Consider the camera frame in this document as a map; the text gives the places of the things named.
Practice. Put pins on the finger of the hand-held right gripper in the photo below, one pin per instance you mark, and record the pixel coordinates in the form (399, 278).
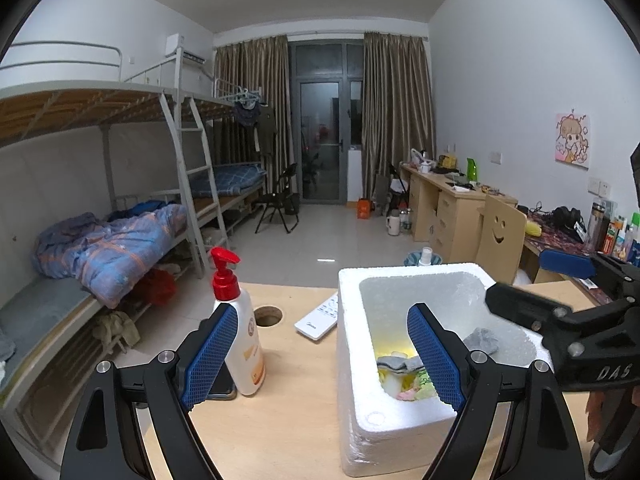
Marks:
(565, 263)
(520, 305)

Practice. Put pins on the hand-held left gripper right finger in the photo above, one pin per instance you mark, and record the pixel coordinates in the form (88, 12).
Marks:
(435, 355)

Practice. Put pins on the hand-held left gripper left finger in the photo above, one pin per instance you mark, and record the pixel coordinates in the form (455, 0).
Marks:
(210, 355)

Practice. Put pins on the green printed plastic bag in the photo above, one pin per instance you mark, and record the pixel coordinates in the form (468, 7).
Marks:
(417, 385)

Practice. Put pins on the grey sock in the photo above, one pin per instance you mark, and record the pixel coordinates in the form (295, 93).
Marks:
(482, 340)
(392, 362)

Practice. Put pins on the yellow foam fruit net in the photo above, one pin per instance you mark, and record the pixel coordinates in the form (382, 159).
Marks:
(390, 346)

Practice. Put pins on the white foam box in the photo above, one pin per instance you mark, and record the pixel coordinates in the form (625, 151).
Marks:
(360, 410)

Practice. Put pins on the person's right hand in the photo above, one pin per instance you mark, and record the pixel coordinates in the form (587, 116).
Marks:
(597, 410)

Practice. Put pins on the desk with patterned cover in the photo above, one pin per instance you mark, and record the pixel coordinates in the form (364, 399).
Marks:
(555, 237)

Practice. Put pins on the black phone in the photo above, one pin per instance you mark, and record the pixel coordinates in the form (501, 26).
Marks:
(222, 390)

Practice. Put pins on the white lotion bottle red pump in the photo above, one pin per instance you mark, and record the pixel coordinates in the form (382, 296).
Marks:
(247, 350)

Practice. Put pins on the black headphones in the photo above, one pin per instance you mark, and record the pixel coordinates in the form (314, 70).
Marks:
(567, 217)

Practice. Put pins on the yellow duster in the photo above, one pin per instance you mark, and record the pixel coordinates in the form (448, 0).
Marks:
(533, 228)

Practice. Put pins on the row of toiletry bottles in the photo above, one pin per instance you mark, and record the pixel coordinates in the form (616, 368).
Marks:
(617, 240)

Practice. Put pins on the wooden chair with smiley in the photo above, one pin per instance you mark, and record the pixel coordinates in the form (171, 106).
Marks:
(500, 240)

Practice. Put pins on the red cloth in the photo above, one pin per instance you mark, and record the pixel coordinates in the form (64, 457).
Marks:
(157, 287)

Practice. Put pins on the beige cloth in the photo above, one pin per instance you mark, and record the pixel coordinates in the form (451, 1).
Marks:
(117, 332)

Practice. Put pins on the blue wastebasket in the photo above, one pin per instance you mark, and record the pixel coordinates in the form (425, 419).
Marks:
(412, 260)

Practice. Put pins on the white remote control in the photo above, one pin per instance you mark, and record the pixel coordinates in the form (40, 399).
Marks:
(315, 322)

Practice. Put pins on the wooden desk with drawers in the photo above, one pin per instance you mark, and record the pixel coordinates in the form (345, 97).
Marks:
(450, 215)

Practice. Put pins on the green stand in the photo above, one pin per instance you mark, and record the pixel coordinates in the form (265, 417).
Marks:
(472, 170)

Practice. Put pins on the white thermos jug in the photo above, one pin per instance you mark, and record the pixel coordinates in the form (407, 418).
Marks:
(394, 224)

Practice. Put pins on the blue plaid quilt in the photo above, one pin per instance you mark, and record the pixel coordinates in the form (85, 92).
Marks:
(115, 250)

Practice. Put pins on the yellow box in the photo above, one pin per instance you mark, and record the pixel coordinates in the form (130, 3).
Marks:
(448, 161)

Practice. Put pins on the dark blue garment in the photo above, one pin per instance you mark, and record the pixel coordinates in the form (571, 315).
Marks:
(137, 210)

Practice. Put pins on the orange box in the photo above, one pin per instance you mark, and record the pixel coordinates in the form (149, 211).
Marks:
(363, 209)

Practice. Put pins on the black folding chair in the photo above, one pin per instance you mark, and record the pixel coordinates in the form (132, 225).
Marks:
(280, 200)

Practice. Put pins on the white kettle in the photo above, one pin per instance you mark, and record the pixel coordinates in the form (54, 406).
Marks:
(422, 162)

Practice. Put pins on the grey mattress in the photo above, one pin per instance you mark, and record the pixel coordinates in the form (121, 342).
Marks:
(40, 305)

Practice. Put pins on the blue plaid bed sheet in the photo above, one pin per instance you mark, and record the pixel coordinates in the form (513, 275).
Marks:
(230, 177)

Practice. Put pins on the white metal bed ladder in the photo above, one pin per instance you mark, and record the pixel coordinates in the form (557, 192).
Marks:
(195, 168)

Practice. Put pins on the white cabinet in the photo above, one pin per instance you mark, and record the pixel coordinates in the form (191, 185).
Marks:
(355, 175)

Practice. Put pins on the brown curtain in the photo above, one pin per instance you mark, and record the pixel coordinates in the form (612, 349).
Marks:
(250, 75)
(397, 110)

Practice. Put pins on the hanging dark clothes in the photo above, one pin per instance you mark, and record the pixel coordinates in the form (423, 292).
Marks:
(250, 120)

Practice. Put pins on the glass balcony door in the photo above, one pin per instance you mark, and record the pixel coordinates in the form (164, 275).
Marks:
(320, 120)

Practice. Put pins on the white air conditioner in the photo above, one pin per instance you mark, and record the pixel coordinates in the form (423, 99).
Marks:
(185, 49)

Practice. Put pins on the cartoon wall poster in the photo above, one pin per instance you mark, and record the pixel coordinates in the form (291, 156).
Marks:
(572, 137)

